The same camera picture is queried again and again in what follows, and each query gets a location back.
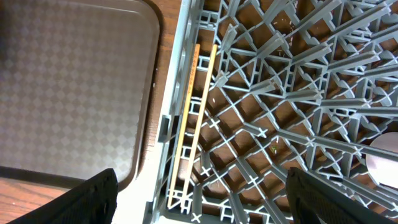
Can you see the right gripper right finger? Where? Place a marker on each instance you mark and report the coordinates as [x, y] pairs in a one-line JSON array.
[[312, 201]]

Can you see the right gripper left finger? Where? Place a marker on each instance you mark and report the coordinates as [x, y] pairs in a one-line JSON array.
[[94, 201]]

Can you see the pink plastic cup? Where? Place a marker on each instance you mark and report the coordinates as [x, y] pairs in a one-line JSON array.
[[383, 171]]

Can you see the long wooden chopstick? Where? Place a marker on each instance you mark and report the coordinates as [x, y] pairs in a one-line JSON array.
[[196, 135]]

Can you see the short wooden chopstick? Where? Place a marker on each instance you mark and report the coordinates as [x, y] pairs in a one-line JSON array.
[[183, 124]]

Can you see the grey dishwasher rack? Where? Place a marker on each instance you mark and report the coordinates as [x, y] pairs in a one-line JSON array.
[[306, 84]]

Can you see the dark brown serving tray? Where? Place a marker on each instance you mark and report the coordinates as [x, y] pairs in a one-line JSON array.
[[75, 86]]

